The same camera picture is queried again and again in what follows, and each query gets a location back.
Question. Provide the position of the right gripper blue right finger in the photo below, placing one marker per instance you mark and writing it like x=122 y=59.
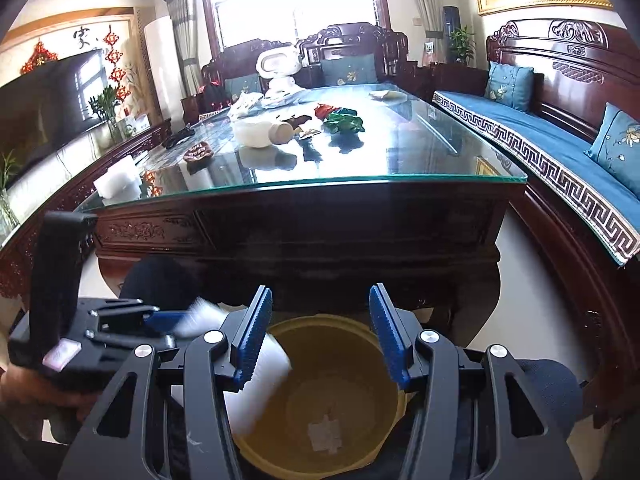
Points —
x=393 y=338

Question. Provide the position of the green plant in vase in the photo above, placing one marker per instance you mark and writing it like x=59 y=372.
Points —
x=104 y=106

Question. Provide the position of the dark wooden armchair right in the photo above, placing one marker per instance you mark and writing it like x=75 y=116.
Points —
x=357 y=53

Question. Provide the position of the red paper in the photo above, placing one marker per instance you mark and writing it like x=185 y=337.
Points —
x=322 y=111

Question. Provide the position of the left window curtain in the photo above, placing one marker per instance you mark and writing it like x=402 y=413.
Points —
x=184 y=21

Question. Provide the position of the white bubble wrap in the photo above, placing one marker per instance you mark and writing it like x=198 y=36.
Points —
x=119 y=176

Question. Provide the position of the blue pillow near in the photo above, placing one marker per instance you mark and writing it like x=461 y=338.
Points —
x=616 y=148

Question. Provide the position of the white blue plastic package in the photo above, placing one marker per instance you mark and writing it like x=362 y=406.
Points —
x=282 y=99

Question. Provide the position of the yellow trash bin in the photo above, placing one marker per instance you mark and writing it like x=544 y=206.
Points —
x=335 y=409

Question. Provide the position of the dark wooden tv cabinet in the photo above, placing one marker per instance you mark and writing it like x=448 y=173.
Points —
x=17 y=253

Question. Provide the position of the person left hand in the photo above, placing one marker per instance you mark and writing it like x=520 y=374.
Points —
x=22 y=386

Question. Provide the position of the teal paper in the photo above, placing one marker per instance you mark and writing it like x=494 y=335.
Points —
x=343 y=111

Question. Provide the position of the blue cushioned wooden sofa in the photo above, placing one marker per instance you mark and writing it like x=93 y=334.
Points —
x=584 y=218

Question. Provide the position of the blue pillow far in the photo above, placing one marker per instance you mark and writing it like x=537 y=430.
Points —
x=510 y=85

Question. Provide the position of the potted green plant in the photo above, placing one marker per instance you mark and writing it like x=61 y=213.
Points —
x=462 y=44

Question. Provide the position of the white floor air conditioner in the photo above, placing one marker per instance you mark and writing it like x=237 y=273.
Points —
x=165 y=70

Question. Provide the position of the dark wooden armchair left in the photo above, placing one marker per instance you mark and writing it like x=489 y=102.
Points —
x=225 y=77

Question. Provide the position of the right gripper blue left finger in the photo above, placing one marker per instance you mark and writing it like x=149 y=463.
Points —
x=246 y=340

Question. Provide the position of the black television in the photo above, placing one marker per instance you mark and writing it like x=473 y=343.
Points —
x=48 y=108

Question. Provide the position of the dark wooden armchair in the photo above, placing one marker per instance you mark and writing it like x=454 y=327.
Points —
x=357 y=53
x=225 y=77

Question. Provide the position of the white toy robot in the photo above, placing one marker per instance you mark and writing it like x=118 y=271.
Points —
x=278 y=66

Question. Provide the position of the small white packet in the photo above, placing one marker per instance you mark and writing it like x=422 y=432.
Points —
x=388 y=95

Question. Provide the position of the white printed plastic bag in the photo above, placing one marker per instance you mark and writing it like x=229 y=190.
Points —
x=242 y=106

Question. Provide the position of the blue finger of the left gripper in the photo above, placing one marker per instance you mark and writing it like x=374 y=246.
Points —
x=163 y=322

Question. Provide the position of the green paper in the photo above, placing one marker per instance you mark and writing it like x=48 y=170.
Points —
x=339 y=123

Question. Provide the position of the black remote on table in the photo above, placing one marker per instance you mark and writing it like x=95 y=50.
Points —
x=176 y=138

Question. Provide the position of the brown bag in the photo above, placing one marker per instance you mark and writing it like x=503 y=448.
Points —
x=296 y=121

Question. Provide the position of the red chinese knot ornament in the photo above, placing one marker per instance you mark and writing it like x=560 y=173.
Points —
x=117 y=74

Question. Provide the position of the white cardboard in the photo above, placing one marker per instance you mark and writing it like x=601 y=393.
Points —
x=263 y=363

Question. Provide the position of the blue pillow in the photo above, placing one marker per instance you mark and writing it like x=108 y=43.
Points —
x=510 y=85
x=616 y=148

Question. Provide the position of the white plastic jug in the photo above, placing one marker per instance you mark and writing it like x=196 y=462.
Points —
x=262 y=133

